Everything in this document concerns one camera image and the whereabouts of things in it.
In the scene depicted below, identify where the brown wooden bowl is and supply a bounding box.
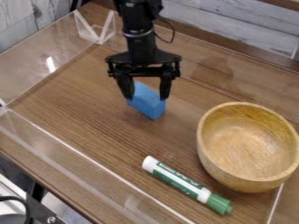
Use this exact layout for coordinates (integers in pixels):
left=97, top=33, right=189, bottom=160
left=196, top=101, right=299, bottom=193

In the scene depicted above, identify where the clear acrylic tray wall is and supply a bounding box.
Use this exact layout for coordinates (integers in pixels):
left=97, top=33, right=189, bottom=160
left=0, top=17, right=299, bottom=224

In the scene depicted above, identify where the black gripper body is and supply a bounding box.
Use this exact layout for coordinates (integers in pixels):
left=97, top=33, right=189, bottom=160
left=105, top=29, right=181, bottom=79

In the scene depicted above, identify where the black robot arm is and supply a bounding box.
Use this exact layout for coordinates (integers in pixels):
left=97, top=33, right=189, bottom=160
left=105, top=0, right=181, bottom=101

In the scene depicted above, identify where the blue foam block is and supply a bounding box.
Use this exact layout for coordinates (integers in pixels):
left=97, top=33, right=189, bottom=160
left=125, top=82, right=165, bottom=120

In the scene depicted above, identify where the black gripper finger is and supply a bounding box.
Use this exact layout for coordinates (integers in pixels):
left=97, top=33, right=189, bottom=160
left=160, top=73, right=172, bottom=101
left=116, top=73, right=134, bottom=100

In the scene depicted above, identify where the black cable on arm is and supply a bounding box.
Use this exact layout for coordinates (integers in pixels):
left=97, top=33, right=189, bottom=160
left=152, top=17, right=177, bottom=44

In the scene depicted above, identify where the green white marker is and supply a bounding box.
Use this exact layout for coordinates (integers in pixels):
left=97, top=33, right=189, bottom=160
left=141, top=156, right=232, bottom=215

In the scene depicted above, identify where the black equipment with cable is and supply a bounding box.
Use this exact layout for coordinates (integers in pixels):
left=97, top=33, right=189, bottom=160
left=0, top=196, right=66, bottom=224

